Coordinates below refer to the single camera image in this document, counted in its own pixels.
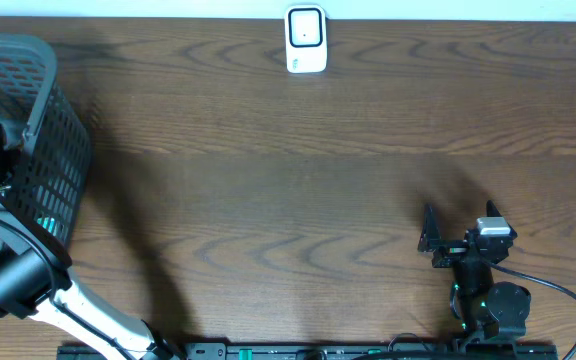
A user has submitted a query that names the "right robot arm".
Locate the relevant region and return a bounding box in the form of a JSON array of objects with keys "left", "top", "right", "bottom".
[{"left": 417, "top": 201, "right": 531, "bottom": 353}]

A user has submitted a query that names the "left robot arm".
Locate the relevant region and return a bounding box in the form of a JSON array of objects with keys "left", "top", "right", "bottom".
[{"left": 0, "top": 106, "right": 185, "bottom": 359}]

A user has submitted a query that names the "white barcode scanner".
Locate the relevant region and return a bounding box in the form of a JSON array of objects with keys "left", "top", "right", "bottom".
[{"left": 284, "top": 4, "right": 328, "bottom": 74}]

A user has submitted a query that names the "grey plastic mesh basket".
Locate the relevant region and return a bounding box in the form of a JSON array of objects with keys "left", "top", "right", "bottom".
[{"left": 0, "top": 34, "right": 92, "bottom": 245}]

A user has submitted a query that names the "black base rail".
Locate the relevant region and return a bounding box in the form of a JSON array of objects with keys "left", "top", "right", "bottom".
[{"left": 56, "top": 340, "right": 560, "bottom": 360}]

